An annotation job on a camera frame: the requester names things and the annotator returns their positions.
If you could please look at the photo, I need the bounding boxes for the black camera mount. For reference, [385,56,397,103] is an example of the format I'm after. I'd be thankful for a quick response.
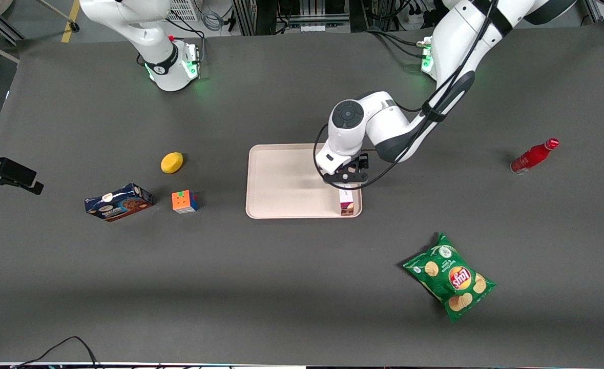
[0,138,45,195]

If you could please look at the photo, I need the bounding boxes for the beige plastic tray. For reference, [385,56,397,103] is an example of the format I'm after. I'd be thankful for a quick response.
[245,142,363,219]

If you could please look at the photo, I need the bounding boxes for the grey coiled cable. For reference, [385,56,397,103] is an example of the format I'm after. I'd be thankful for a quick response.
[201,0,226,32]

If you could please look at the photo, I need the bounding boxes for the black base cable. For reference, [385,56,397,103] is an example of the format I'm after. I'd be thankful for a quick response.
[364,27,428,58]

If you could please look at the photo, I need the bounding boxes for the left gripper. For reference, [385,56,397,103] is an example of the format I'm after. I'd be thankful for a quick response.
[316,143,370,192]

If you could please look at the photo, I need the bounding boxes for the yellow lemon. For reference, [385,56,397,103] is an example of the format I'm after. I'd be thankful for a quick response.
[160,152,184,174]

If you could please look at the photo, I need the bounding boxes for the thin black cable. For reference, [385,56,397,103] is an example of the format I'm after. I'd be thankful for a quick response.
[12,336,100,369]

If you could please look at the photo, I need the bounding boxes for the green Lay's chips bag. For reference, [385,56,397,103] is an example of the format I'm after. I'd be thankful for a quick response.
[403,232,497,323]

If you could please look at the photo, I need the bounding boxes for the blue cookie box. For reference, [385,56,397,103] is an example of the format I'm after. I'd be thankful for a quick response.
[85,183,154,222]

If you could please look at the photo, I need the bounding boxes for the white vented box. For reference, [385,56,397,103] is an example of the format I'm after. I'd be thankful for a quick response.
[168,0,200,22]

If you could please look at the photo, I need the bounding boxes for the colourful Rubik's cube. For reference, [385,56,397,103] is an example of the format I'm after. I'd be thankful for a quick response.
[172,190,199,214]

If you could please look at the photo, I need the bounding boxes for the aluminium profile frame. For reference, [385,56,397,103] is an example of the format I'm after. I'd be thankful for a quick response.
[232,0,351,36]

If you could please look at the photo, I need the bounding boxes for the red Coca-Cola bottle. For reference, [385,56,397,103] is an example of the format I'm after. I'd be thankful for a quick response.
[510,137,560,175]

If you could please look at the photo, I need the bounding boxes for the black tripod leg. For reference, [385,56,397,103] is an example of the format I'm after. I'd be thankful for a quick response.
[35,0,80,31]

